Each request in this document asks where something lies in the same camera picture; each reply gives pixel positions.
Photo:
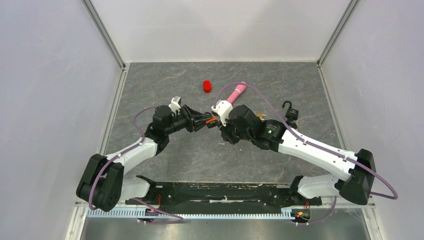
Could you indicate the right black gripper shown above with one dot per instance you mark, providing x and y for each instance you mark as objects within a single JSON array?
[{"x": 226, "y": 133}]

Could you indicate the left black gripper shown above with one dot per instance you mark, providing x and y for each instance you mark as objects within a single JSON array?
[{"x": 195, "y": 120}]

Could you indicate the orange black padlock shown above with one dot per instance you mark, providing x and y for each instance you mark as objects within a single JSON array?
[{"x": 212, "y": 123}]

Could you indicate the black Kaijing padlock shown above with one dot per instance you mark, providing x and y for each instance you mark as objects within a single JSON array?
[{"x": 291, "y": 114}]

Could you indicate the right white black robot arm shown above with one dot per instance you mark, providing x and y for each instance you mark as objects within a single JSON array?
[{"x": 346, "y": 174}]

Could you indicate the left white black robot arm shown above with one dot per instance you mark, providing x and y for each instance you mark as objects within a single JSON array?
[{"x": 103, "y": 185}]

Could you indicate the small brass padlock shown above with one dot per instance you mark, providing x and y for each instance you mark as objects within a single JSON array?
[{"x": 262, "y": 116}]

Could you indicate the red plastic cap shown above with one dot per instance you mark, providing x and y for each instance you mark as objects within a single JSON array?
[{"x": 207, "y": 86}]

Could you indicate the pink cylindrical wand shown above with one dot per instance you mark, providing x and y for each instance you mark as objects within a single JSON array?
[{"x": 239, "y": 89}]

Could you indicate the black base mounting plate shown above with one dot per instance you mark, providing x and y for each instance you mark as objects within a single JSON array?
[{"x": 177, "y": 193}]

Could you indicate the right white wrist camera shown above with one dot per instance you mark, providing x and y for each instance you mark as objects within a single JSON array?
[{"x": 222, "y": 108}]

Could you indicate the white slotted cable duct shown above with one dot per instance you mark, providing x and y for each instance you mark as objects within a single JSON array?
[{"x": 147, "y": 213}]

